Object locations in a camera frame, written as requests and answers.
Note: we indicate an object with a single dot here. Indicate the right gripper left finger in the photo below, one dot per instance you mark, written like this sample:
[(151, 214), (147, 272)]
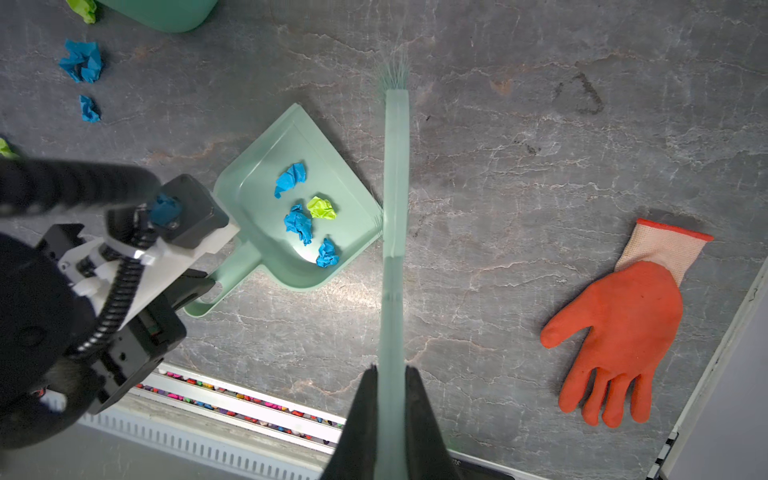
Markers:
[(355, 455)]

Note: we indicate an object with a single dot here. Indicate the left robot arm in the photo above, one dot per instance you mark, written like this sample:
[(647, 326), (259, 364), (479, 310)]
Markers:
[(83, 322)]

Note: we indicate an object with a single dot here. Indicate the paper scraps cluster near bin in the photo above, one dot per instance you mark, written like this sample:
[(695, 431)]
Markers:
[(299, 220)]

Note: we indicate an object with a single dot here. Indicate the red rubber glove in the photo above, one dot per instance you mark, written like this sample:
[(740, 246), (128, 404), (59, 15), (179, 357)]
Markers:
[(632, 316)]

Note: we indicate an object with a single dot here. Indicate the green dustpan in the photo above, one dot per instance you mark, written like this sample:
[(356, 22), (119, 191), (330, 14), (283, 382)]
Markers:
[(245, 190)]

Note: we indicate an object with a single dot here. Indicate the blue scraps beside bin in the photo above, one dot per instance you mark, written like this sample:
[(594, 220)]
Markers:
[(83, 62)]

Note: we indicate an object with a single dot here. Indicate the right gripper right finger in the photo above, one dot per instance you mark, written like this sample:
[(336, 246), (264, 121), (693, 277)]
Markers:
[(426, 454)]

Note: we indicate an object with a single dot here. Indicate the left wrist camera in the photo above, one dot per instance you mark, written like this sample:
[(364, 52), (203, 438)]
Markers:
[(185, 212)]

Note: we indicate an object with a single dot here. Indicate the green hand brush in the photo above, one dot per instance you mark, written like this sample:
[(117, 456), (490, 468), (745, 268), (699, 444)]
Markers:
[(390, 461)]

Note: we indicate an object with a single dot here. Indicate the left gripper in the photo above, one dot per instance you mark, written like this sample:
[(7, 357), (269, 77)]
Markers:
[(140, 346)]

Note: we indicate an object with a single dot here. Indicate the green trash bin with bag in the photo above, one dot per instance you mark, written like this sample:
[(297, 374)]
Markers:
[(168, 16)]

